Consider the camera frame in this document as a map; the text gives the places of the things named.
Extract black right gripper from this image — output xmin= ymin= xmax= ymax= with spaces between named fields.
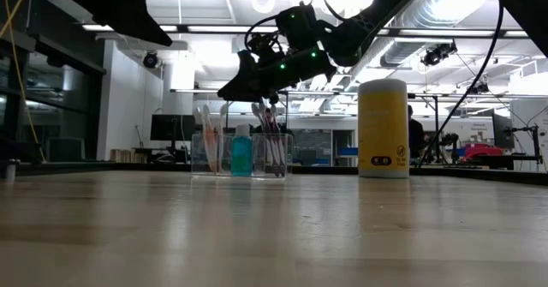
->
xmin=216 ymin=4 xmax=340 ymax=105

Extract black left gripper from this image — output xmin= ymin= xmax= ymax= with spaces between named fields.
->
xmin=42 ymin=0 xmax=174 ymax=49

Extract purple and white toothbrush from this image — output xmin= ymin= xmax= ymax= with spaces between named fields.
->
xmin=250 ymin=102 xmax=278 ymax=179
xmin=269 ymin=104 xmax=287 ymax=179

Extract small blue mouthwash bottle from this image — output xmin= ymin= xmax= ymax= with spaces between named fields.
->
xmin=230 ymin=123 xmax=254 ymax=177

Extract black ceiling spotlight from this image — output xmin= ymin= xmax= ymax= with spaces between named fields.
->
xmin=466 ymin=81 xmax=491 ymax=95
xmin=142 ymin=50 xmax=160 ymax=69
xmin=421 ymin=41 xmax=458 ymax=68

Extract black overhead light bar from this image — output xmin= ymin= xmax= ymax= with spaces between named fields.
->
xmin=80 ymin=23 xmax=548 ymax=39

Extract clear plastic organizer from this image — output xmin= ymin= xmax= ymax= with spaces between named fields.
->
xmin=190 ymin=132 xmax=295 ymax=180

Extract black computer monitor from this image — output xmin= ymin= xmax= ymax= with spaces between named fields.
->
xmin=149 ymin=113 xmax=197 ymax=151

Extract wooden crates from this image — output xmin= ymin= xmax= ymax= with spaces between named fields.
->
xmin=110 ymin=148 xmax=147 ymax=164

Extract yellow canister with white lid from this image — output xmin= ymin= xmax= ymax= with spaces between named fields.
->
xmin=357 ymin=78 xmax=410 ymax=180

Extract person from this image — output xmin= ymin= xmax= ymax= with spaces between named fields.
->
xmin=406 ymin=104 xmax=428 ymax=159

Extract red background item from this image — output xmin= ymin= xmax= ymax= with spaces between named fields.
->
xmin=463 ymin=143 xmax=504 ymax=159

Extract dark side-on monitor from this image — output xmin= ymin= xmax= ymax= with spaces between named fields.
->
xmin=491 ymin=113 xmax=515 ymax=150

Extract black background rig frame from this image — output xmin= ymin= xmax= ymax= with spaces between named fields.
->
xmin=406 ymin=92 xmax=442 ymax=164
xmin=223 ymin=88 xmax=290 ymax=135

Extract yellow extension cable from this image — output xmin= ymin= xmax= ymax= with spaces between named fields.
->
xmin=0 ymin=0 xmax=46 ymax=162

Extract black aluminium table frame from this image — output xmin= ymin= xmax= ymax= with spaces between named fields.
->
xmin=0 ymin=160 xmax=548 ymax=188

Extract small white post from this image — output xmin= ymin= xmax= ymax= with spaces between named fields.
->
xmin=3 ymin=158 xmax=21 ymax=183

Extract silver ventilation duct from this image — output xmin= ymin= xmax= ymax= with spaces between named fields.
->
xmin=380 ymin=0 xmax=493 ymax=68

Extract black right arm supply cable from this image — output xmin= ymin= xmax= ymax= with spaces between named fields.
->
xmin=417 ymin=0 xmax=505 ymax=168

